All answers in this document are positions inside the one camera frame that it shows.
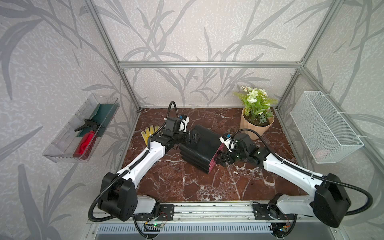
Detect pink top drawer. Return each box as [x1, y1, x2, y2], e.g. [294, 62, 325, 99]
[213, 143, 227, 161]

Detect black drawer unit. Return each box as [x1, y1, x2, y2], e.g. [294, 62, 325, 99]
[180, 125, 221, 174]

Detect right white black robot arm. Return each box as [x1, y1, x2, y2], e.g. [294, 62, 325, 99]
[215, 133, 351, 228]

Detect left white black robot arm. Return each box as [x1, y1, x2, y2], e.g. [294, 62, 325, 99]
[88, 115, 198, 222]

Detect pink bottom drawer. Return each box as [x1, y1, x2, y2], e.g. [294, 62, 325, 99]
[209, 160, 217, 173]

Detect yellow work glove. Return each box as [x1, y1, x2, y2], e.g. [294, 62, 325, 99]
[141, 125, 159, 146]

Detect beige plant pot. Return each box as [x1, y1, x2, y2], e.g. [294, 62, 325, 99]
[240, 109, 275, 136]

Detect green artificial plant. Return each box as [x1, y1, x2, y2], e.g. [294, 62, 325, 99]
[234, 87, 278, 127]

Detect dark green cloth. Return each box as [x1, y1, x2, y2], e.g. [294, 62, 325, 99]
[77, 104, 119, 137]

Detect red black pruning shears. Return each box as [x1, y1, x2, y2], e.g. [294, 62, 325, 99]
[73, 119, 100, 160]

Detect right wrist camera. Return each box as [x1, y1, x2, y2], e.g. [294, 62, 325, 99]
[220, 134, 236, 152]

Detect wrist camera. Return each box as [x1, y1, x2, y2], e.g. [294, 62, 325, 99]
[220, 134, 236, 152]
[176, 115, 190, 133]

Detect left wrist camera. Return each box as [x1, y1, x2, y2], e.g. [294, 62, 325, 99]
[176, 115, 190, 133]

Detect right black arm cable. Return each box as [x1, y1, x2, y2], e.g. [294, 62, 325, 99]
[230, 128, 374, 216]

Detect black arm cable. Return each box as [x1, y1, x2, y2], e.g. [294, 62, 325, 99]
[230, 128, 374, 216]
[87, 101, 181, 223]

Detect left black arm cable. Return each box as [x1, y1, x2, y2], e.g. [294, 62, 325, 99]
[87, 101, 181, 223]

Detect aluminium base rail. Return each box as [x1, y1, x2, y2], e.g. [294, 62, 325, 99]
[86, 200, 346, 224]

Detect white wire mesh basket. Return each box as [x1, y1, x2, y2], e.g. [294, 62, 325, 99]
[290, 91, 364, 164]

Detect clear plastic wall tray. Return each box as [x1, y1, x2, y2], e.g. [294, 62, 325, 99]
[43, 94, 120, 163]

